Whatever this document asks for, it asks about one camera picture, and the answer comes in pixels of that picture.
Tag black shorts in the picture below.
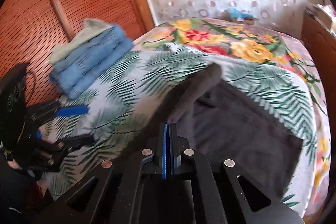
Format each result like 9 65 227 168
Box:
115 62 304 200

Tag person's left hand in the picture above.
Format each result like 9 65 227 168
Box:
7 160 22 170

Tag folded dark blue jeans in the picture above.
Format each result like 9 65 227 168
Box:
50 38 133 100

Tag palm leaf print bedsheet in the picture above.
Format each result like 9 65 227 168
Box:
42 43 317 216

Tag folded grey-green pants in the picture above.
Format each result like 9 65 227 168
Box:
49 18 113 65

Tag folded light blue jeans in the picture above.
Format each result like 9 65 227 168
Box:
53 24 133 74

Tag wooden louvered wardrobe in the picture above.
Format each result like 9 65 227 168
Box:
1 0 154 104

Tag floral pink blanket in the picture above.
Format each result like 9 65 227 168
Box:
135 18 331 223

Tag blue bag in box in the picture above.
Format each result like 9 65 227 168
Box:
228 7 255 25

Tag wooden sideboard cabinet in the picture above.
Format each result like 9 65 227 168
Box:
301 12 336 83

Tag cardboard box on cabinet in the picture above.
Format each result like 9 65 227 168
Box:
306 3 335 36

